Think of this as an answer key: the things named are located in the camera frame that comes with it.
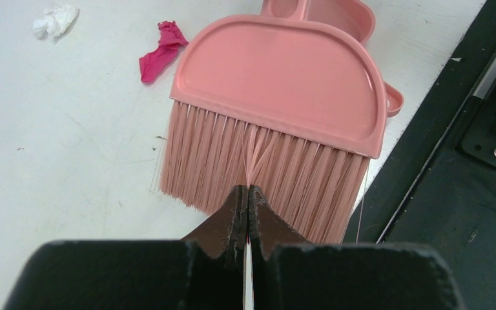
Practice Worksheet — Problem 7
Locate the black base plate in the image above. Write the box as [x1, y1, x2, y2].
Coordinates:
[345, 1, 496, 309]

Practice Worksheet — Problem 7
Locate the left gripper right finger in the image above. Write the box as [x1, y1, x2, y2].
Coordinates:
[247, 185, 310, 262]

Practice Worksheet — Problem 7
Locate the magenta paper scrap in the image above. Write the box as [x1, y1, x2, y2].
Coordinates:
[138, 21, 189, 84]

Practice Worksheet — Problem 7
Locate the pink hand brush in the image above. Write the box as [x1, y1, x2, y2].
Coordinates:
[160, 15, 388, 243]

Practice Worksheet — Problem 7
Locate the pink dustpan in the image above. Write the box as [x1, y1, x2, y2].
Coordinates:
[260, 0, 405, 118]

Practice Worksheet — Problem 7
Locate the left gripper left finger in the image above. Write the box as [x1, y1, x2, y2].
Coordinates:
[182, 185, 248, 271]

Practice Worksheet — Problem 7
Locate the white paper scrap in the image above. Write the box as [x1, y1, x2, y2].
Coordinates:
[32, 5, 80, 40]

